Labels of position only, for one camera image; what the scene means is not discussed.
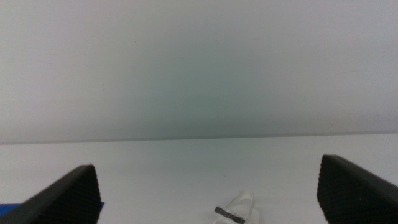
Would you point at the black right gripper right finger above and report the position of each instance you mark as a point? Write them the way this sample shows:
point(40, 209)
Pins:
point(351, 193)

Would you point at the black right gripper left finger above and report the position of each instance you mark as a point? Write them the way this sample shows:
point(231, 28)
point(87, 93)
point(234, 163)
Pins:
point(71, 199)

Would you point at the blue rectangular mat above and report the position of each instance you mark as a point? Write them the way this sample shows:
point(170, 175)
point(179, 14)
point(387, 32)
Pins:
point(7, 208)

